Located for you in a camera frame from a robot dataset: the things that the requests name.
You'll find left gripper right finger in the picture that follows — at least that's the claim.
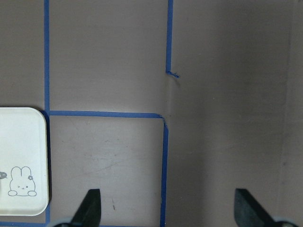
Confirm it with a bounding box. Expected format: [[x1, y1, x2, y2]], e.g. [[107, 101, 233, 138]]
[[234, 188, 298, 227]]

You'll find cream tray with bunny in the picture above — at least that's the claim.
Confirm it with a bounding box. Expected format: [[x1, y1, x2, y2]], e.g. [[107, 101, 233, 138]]
[[0, 107, 49, 216]]

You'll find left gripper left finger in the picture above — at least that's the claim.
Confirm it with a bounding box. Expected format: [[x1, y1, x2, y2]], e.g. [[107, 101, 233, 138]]
[[49, 189, 101, 227]]

